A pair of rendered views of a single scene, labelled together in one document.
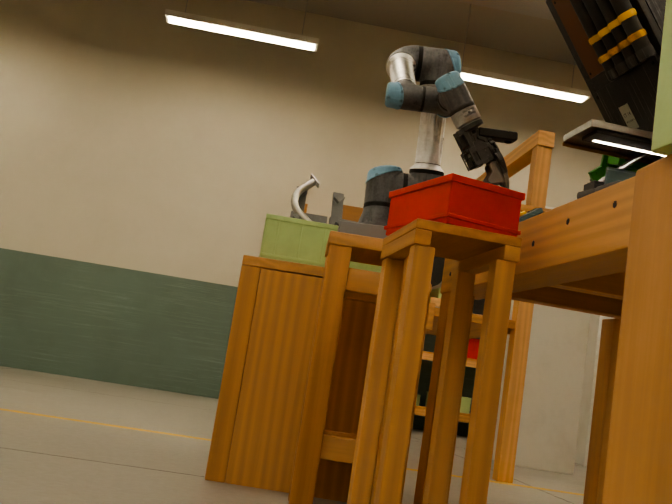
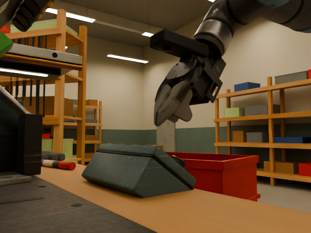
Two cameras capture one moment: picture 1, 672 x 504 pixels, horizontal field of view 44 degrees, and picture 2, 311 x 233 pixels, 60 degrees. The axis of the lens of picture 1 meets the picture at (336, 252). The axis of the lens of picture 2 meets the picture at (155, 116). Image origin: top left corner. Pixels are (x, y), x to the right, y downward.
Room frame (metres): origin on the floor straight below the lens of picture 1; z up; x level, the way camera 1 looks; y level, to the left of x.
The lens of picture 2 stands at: (2.66, -0.67, 0.97)
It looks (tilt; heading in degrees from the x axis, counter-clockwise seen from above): 4 degrees up; 152
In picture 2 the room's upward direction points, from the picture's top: straight up
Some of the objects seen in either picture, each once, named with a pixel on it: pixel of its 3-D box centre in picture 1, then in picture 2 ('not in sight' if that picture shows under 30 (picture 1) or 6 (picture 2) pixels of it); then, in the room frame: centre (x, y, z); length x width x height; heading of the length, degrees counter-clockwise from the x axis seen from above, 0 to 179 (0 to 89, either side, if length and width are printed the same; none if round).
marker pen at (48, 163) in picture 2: not in sight; (55, 164); (2.04, -0.58, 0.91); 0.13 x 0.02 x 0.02; 23
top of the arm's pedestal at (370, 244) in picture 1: (375, 252); not in sight; (2.68, -0.13, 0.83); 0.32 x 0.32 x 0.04; 2
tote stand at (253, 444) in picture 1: (321, 379); not in sight; (3.19, -0.02, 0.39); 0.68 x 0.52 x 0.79; 89
